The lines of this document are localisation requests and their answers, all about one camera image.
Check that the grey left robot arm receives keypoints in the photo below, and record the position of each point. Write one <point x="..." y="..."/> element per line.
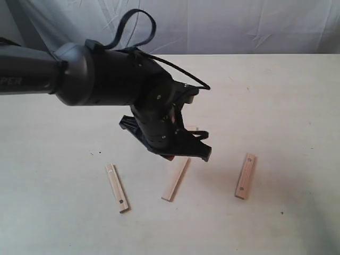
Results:
<point x="91" y="75"/>

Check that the horizontal wooden stick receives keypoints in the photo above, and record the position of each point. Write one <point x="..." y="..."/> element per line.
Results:
<point x="192" y="128"/>

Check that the white wrinkled backdrop cloth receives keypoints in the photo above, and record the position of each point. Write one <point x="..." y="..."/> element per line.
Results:
<point x="193" y="27"/>

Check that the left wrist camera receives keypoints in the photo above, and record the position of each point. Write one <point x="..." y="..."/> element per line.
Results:
<point x="189" y="95"/>

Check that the plain wooden stick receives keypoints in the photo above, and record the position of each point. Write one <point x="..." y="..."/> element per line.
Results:
<point x="178" y="171"/>

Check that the wooden stick with holes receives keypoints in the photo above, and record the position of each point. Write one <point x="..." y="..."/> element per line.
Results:
<point x="245" y="179"/>
<point x="117" y="188"/>

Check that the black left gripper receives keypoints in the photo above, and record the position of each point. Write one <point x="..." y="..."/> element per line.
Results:
<point x="157" y="122"/>

